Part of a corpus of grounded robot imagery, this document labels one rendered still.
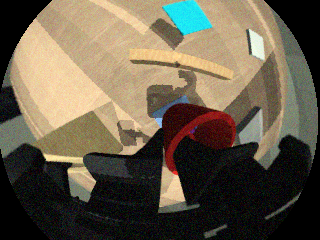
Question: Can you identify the dark red cup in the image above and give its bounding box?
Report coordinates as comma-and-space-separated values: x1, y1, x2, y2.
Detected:
163, 103, 236, 175

